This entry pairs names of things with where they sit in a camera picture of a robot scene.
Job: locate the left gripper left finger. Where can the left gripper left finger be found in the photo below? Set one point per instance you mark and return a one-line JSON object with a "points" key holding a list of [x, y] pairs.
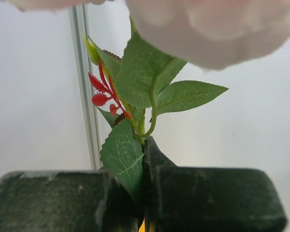
{"points": [[66, 201]]}

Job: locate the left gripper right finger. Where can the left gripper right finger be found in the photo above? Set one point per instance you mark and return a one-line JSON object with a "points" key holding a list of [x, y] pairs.
{"points": [[209, 199]]}

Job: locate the yellow cylindrical vase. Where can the yellow cylindrical vase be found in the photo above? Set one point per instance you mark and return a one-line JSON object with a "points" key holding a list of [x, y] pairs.
{"points": [[148, 226]]}

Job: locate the left aluminium frame post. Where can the left aluminium frame post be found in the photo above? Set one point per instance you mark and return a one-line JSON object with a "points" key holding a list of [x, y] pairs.
{"points": [[79, 27]]}

